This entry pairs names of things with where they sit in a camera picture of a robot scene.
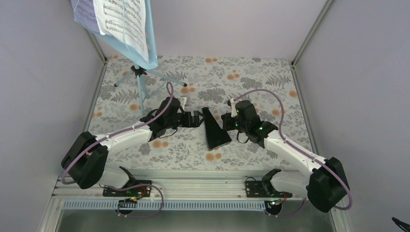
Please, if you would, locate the white sheet music page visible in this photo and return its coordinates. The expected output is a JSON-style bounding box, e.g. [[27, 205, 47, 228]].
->
[[93, 0, 149, 61]]

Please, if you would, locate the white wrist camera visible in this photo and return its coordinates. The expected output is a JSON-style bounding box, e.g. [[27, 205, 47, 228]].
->
[[228, 98, 238, 117], [178, 97, 189, 108]]

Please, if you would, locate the black object at corner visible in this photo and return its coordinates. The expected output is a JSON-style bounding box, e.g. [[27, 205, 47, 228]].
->
[[392, 217, 410, 232]]

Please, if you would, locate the black mounting plate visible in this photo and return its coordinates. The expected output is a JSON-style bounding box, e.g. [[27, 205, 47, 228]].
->
[[245, 179, 293, 198], [102, 180, 152, 198]]

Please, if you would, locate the aluminium rail base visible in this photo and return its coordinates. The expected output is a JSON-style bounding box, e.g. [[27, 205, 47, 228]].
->
[[40, 170, 351, 232]]

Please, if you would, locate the light blue cable duct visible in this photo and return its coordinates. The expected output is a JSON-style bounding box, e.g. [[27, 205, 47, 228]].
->
[[62, 199, 265, 211]]

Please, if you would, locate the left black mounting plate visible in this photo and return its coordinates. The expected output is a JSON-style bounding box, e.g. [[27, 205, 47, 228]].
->
[[102, 180, 152, 198]]

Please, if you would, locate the light blue music stand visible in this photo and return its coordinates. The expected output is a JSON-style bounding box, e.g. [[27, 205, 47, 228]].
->
[[71, 0, 187, 106]]

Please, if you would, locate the floral patterned mat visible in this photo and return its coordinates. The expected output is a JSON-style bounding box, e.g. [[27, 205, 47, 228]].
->
[[89, 56, 311, 170]]

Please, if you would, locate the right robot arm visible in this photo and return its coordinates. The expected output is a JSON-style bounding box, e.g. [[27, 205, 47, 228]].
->
[[221, 99, 350, 213]]

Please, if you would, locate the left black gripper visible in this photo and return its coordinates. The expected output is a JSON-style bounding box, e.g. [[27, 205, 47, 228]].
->
[[165, 111, 205, 129]]

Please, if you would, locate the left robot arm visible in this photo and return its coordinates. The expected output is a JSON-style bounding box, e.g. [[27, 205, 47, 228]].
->
[[61, 97, 205, 196]]

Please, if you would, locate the black metronome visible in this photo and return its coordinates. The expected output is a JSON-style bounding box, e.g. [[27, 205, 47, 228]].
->
[[202, 107, 232, 151]]

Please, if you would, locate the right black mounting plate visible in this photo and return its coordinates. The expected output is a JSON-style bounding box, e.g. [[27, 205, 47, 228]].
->
[[245, 179, 293, 198]]

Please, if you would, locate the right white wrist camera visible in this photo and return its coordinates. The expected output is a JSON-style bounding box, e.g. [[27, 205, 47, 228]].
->
[[228, 98, 238, 117]]

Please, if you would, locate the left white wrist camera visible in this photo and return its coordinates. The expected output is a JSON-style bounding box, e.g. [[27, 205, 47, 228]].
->
[[178, 97, 189, 108]]

